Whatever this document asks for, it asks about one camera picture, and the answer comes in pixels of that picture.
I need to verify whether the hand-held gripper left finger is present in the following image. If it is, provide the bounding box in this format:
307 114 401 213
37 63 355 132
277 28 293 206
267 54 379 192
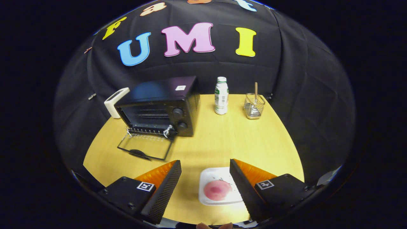
97 160 182 225

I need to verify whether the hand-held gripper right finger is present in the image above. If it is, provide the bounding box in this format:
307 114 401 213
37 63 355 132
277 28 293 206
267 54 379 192
230 159 318 223

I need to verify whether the pink round food slice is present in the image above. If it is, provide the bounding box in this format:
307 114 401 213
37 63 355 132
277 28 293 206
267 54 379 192
203 180 232 201

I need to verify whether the white rectangular plate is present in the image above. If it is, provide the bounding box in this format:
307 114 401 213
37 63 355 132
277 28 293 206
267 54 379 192
199 167 244 206

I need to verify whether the black toaster oven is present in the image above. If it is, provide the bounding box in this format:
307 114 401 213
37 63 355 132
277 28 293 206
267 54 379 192
114 76 201 161

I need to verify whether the white pop-up toaster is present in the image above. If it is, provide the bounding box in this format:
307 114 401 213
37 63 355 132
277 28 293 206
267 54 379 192
104 87 130 119

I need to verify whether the white green-label drink bottle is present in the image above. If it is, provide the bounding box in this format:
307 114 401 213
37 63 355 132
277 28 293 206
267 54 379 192
214 77 229 115

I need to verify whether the metal wire utensil holder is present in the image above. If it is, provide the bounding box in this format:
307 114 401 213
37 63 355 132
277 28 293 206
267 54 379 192
244 93 266 120

